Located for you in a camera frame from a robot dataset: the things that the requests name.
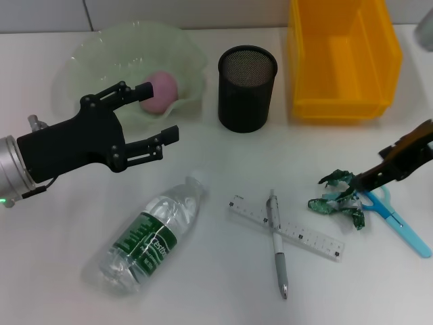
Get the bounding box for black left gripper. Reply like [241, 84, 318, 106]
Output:
[16, 81, 181, 186]

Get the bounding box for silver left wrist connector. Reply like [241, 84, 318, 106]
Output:
[27, 114, 49, 131]

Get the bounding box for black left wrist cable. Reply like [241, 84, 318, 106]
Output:
[21, 177, 55, 199]

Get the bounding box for white grey ballpoint pen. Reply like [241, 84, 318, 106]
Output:
[265, 189, 290, 301]

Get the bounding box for green plastic wrapper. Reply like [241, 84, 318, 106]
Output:
[306, 169, 367, 232]

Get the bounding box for blue scissors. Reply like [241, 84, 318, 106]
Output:
[355, 184, 433, 259]

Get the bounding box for yellow plastic bin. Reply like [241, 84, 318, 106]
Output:
[287, 0, 404, 119]

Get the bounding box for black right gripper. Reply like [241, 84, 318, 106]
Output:
[352, 118, 433, 193]

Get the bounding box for black mesh pen holder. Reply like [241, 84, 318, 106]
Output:
[217, 45, 279, 134]

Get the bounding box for green glass fruit plate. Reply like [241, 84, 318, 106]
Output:
[50, 20, 209, 132]

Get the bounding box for transparent plastic ruler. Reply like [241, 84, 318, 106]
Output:
[227, 193, 346, 263]

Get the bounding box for pink peach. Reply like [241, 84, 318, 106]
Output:
[140, 70, 179, 115]

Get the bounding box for clear green-label water bottle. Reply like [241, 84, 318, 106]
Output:
[97, 170, 210, 295]

